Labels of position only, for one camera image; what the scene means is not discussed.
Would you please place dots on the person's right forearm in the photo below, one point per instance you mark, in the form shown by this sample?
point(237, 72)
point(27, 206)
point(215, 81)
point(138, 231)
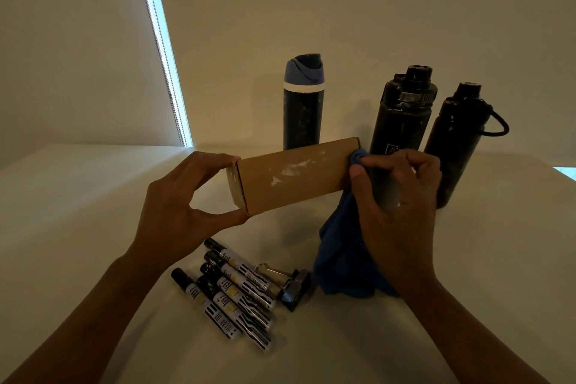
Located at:
point(468, 343)

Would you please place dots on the blue cloth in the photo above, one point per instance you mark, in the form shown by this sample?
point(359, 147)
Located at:
point(342, 257)

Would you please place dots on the brown paper box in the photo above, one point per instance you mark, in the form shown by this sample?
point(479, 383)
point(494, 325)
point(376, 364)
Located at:
point(292, 176)

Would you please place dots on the black binder clip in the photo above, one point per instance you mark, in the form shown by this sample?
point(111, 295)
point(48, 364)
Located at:
point(294, 291)

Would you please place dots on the person's right hand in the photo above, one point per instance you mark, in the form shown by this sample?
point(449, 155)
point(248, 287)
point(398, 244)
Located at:
point(400, 235)

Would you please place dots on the barcode label black marker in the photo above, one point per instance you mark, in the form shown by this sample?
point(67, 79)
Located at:
point(209, 307)

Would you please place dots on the person's left forearm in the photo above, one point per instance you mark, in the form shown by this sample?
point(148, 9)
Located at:
point(85, 329)

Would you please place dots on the black white striped marker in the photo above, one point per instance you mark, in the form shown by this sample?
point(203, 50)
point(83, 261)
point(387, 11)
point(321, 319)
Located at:
point(247, 284)
point(243, 300)
point(243, 269)
point(243, 320)

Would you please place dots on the navy bottle with blue lid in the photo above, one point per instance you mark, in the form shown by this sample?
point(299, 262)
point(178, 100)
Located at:
point(303, 118)

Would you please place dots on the person's left hand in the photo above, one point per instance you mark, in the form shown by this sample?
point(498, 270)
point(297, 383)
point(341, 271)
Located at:
point(166, 217)

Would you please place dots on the black grey gradient bottle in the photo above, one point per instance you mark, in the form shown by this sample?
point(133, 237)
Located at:
point(400, 127)

